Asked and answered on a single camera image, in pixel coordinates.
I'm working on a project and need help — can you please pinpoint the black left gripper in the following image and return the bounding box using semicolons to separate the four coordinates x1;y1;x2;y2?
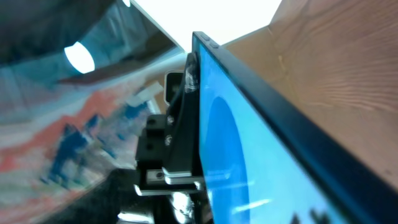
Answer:
118;52;213;223

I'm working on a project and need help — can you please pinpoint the blue Galaxy smartphone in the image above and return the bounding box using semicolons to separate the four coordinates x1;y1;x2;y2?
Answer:
192;32;397;223

